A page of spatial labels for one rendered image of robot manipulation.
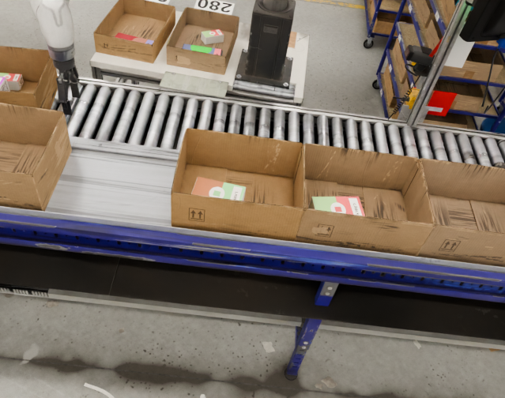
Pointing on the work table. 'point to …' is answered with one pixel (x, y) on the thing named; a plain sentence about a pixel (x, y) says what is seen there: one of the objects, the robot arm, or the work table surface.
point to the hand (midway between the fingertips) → (71, 101)
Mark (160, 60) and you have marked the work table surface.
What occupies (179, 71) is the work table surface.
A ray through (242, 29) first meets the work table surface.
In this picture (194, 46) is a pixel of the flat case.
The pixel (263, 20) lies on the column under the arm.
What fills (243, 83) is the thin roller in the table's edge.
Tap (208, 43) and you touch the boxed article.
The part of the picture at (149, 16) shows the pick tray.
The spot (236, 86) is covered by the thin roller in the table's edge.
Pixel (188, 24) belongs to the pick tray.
